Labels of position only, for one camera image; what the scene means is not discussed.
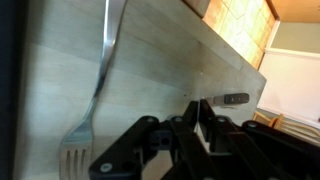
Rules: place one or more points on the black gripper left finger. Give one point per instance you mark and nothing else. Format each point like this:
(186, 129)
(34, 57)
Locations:
(126, 158)

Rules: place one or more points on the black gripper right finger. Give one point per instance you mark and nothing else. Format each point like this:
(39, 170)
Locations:
(266, 152)

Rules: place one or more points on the silver fork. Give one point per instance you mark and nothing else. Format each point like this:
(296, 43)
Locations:
(76, 145)

